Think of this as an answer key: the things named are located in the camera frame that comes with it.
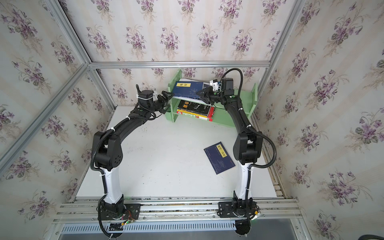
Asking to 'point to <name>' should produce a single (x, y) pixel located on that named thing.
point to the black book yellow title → (197, 107)
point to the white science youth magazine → (205, 83)
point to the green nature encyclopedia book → (195, 116)
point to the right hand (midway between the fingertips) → (196, 94)
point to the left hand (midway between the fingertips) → (172, 97)
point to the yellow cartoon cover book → (191, 113)
